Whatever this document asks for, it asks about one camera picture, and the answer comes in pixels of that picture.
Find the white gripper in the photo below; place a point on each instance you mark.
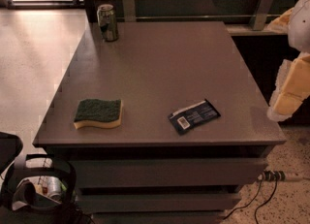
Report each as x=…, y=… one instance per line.
x=300, y=27

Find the green and yellow sponge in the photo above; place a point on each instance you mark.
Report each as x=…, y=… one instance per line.
x=104, y=114

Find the green metal can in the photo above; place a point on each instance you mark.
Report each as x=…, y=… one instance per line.
x=107, y=22

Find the silver can in bin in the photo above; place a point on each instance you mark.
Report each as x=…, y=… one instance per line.
x=53, y=188

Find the dark blue snack packet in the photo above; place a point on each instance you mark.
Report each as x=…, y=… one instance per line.
x=193, y=116

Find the white power strip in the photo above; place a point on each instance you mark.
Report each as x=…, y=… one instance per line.
x=280, y=176

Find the grey drawer cabinet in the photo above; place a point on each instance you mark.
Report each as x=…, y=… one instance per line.
x=143, y=171

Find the black trash bin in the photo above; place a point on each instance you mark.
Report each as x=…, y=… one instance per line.
x=18, y=192

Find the black chair edge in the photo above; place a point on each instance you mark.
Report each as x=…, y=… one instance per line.
x=10, y=147

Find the right metal bracket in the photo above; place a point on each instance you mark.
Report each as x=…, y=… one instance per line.
x=258, y=20

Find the metal bracket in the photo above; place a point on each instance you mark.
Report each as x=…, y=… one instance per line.
x=258, y=20
x=129, y=10

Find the left metal bracket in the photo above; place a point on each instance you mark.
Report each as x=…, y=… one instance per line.
x=129, y=10

